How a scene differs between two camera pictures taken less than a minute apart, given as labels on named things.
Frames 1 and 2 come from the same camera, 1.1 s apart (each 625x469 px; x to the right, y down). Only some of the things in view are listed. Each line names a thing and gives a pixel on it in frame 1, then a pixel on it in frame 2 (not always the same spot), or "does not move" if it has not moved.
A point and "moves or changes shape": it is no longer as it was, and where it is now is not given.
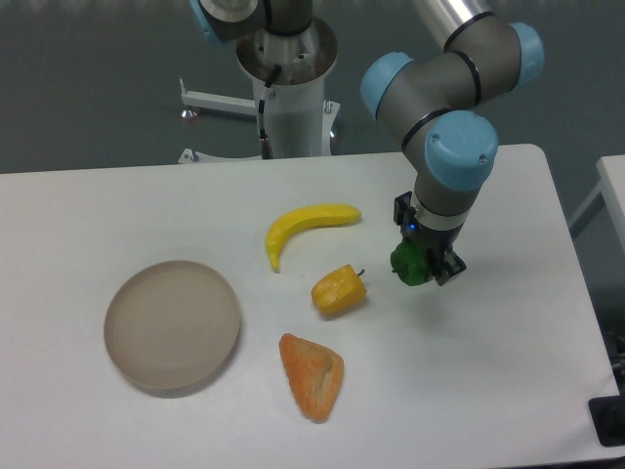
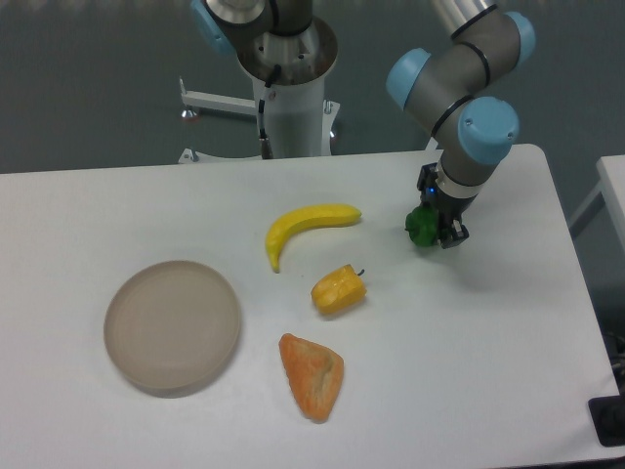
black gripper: x=436 y=243 → x=450 y=208
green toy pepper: x=409 y=261 moves or changes shape
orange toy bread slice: x=315 y=373 does not move
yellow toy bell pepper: x=339 y=293 does not move
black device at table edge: x=607 y=415 does not move
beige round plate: x=172 y=324 does not move
